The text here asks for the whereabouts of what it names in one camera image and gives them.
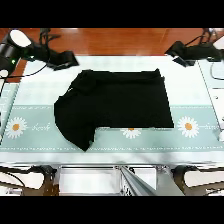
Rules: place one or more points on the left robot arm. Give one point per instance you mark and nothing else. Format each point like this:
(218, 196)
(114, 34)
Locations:
(10, 50)

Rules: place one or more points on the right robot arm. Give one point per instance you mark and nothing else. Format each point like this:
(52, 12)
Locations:
(208, 53)

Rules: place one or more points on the black T-shirt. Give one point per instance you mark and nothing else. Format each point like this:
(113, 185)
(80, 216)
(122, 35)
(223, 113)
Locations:
(116, 100)

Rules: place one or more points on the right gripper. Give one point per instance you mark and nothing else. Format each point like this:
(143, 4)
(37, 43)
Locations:
(182, 52)

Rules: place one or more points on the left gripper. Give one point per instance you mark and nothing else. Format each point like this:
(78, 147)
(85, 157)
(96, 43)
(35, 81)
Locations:
(63, 59)

